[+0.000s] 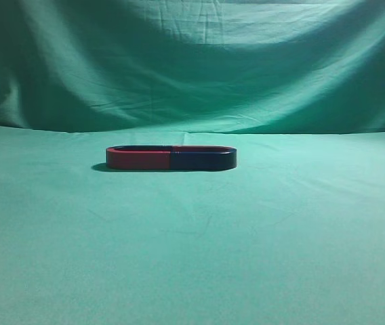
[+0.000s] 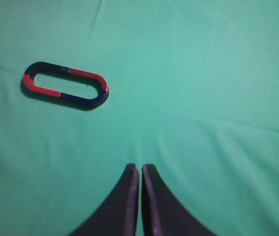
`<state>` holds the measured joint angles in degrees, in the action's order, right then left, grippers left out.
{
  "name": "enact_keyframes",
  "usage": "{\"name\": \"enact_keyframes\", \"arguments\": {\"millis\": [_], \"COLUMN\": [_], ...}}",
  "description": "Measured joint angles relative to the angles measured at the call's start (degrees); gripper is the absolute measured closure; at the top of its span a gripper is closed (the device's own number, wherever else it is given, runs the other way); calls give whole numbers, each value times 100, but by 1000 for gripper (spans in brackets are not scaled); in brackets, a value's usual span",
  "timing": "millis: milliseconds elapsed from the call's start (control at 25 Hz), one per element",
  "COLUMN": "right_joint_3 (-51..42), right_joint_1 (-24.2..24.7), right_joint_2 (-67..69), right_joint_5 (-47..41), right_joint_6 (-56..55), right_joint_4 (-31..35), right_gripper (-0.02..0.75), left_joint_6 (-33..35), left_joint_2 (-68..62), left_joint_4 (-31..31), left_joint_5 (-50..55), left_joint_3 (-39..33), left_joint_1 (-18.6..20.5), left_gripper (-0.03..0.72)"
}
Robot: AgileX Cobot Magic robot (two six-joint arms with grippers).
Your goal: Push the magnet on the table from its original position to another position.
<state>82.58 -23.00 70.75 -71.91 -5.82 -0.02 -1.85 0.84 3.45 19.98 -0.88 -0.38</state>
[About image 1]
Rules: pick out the blue-fronted horseshoe magnet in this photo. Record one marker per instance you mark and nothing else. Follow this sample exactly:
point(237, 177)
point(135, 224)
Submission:
point(202, 158)

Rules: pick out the left red-fronted horseshoe magnet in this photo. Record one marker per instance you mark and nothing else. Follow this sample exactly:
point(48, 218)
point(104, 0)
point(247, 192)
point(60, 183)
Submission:
point(135, 157)

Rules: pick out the green cloth backdrop and cover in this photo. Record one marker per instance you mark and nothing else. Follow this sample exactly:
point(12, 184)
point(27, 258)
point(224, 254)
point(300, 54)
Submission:
point(294, 234)

